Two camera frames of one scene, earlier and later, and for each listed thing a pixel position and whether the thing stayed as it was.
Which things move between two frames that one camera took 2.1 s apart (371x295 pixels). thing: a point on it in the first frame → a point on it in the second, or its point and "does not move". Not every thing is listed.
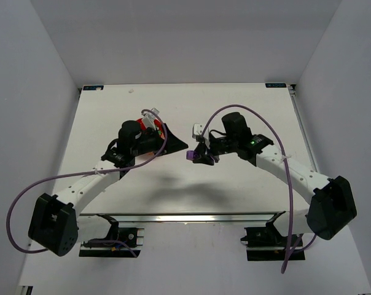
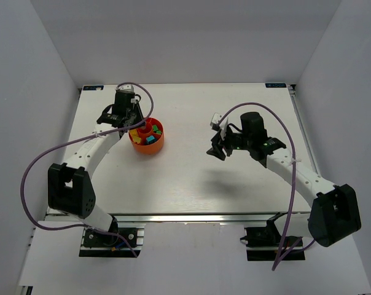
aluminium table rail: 191,217 does not move
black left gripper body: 160,142 → 132,117
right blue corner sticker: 276,85 does not move
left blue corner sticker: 93,87 does not move
